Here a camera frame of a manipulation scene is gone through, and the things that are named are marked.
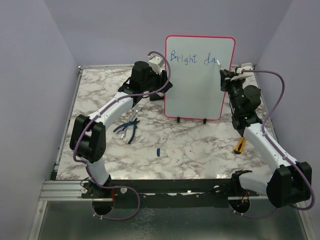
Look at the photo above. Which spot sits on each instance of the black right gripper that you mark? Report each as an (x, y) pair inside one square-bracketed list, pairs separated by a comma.
[(226, 79)]

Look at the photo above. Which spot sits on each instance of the aluminium table frame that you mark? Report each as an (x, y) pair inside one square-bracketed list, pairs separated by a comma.
[(189, 150)]

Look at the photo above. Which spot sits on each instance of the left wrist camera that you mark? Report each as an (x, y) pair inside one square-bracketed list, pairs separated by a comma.
[(156, 63)]

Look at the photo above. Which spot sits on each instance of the pink framed whiteboard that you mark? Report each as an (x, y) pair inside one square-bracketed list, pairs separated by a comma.
[(195, 75)]

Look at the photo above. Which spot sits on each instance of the silver open-end wrench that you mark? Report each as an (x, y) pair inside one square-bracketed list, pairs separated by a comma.
[(123, 128)]

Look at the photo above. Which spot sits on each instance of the yellow utility knife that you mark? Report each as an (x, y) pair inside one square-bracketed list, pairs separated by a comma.
[(240, 147)]

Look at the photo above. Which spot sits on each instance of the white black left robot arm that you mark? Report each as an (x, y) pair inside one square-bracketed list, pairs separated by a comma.
[(88, 138)]

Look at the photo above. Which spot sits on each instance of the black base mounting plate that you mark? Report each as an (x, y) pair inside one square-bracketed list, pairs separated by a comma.
[(165, 193)]

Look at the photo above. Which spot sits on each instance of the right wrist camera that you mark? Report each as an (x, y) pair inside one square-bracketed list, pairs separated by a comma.
[(237, 73)]

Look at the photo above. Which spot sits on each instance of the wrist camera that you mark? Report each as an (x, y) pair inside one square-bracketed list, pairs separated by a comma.
[(156, 63), (237, 73)]

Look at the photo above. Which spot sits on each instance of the blue white whiteboard marker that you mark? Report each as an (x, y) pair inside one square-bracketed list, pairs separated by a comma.
[(219, 65)]

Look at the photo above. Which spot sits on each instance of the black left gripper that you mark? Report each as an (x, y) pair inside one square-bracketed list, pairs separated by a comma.
[(162, 78)]

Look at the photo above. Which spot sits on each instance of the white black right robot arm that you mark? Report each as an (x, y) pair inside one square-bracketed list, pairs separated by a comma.
[(290, 181)]

